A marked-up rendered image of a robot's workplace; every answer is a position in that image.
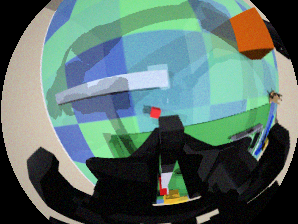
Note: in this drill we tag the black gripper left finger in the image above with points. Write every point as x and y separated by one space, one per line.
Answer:
143 166

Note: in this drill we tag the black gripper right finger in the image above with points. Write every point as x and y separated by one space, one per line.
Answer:
198 160

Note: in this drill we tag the green flat mat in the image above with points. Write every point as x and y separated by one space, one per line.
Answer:
213 132

